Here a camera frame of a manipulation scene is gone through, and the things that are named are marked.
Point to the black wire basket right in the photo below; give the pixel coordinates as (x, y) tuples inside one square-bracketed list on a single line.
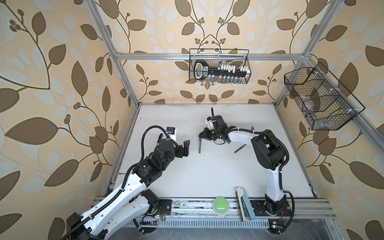
[(325, 102)]

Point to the black handled screwdriver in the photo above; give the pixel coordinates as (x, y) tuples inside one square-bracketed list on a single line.
[(160, 138)]

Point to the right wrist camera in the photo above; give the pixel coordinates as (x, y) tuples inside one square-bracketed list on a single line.
[(211, 123)]

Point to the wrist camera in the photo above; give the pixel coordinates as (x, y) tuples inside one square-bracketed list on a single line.
[(172, 132), (211, 123)]

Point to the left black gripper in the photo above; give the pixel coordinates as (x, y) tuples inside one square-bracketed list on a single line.
[(180, 153)]

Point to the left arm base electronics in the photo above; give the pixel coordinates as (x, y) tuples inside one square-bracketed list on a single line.
[(157, 212)]

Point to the aluminium frame rails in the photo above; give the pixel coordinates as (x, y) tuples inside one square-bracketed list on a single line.
[(346, 166)]

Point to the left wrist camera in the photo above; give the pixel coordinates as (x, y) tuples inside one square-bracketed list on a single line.
[(172, 132)]

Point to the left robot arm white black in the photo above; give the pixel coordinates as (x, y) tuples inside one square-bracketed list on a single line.
[(132, 198)]

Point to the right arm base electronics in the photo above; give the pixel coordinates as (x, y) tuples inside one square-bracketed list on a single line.
[(279, 214)]

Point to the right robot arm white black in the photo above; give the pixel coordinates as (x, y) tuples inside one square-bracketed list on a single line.
[(270, 152)]

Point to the green round button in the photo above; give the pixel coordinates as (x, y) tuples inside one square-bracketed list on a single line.
[(221, 206)]

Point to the black wire basket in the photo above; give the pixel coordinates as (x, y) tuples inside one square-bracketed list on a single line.
[(213, 57), (325, 102)]

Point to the black wire basket back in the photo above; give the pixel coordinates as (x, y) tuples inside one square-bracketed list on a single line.
[(213, 57)]

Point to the black bit set case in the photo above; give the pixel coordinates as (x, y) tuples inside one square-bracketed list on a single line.
[(203, 71)]

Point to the grey teal tool holder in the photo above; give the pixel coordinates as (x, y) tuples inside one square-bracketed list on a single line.
[(245, 206)]

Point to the green pen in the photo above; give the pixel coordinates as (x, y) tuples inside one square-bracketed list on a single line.
[(239, 149), (200, 144)]

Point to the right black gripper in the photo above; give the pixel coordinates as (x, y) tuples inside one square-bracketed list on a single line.
[(205, 132)]

